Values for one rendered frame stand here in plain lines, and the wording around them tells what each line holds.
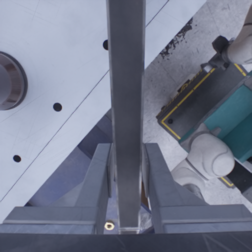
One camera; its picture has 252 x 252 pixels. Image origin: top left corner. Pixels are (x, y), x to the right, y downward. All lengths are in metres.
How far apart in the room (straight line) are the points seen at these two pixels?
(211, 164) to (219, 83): 0.73
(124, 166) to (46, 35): 0.21
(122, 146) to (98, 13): 0.18
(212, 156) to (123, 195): 0.74
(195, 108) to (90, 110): 1.20
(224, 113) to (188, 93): 0.35
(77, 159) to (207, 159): 0.59
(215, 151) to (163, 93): 0.91
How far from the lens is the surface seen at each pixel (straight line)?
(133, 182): 0.17
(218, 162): 0.89
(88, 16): 0.28
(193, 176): 0.91
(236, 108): 1.16
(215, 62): 0.98
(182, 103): 1.38
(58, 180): 0.96
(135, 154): 0.16
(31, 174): 0.35
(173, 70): 1.67
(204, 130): 1.09
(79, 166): 0.89
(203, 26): 1.78
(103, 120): 1.56
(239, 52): 0.82
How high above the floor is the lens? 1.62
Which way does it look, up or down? 74 degrees down
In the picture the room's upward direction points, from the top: 179 degrees counter-clockwise
